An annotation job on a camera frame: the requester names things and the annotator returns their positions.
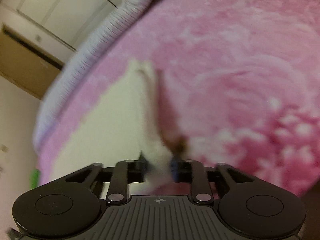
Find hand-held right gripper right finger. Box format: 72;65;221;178
170;155;272;205

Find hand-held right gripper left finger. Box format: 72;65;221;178
47;152;150;205

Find grey striped duvet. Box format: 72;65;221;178
32;0;160;155

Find cream wardrobe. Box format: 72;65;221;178
0;0;132;55

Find folded green cloth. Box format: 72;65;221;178
30;169;41;189

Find cream knit sweater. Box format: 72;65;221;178
51;57;187;197

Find pink floral blanket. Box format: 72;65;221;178
37;0;320;230

